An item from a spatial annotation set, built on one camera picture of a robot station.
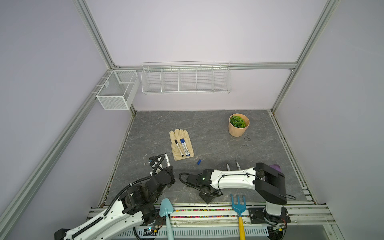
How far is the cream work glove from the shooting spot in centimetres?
97

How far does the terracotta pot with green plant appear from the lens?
983mm

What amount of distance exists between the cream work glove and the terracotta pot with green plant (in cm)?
30
